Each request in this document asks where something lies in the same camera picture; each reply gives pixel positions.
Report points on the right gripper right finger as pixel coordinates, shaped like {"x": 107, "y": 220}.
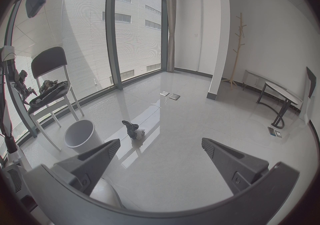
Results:
{"x": 230, "y": 166}

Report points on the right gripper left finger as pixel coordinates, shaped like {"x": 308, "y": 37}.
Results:
{"x": 95, "y": 166}

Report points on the black plastic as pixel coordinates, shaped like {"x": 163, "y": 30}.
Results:
{"x": 131, "y": 130}

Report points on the black plastic bag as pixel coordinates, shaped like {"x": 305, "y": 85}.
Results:
{"x": 50, "y": 91}

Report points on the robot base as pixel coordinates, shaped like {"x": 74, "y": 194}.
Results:
{"x": 13, "y": 180}

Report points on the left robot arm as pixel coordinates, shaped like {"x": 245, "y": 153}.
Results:
{"x": 6, "y": 118}

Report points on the white trash bin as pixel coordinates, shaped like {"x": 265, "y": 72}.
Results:
{"x": 87, "y": 138}

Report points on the small white-topped table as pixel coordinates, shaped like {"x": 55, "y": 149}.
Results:
{"x": 277, "y": 88}

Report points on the brown chair with white legs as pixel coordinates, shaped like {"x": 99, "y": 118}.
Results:
{"x": 48, "y": 61}

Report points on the wooden coat rack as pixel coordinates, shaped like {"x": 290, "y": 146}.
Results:
{"x": 240, "y": 43}

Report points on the window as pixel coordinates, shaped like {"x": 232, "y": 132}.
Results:
{"x": 85, "y": 31}

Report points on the beige curtain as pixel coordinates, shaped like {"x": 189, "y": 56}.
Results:
{"x": 172, "y": 31}

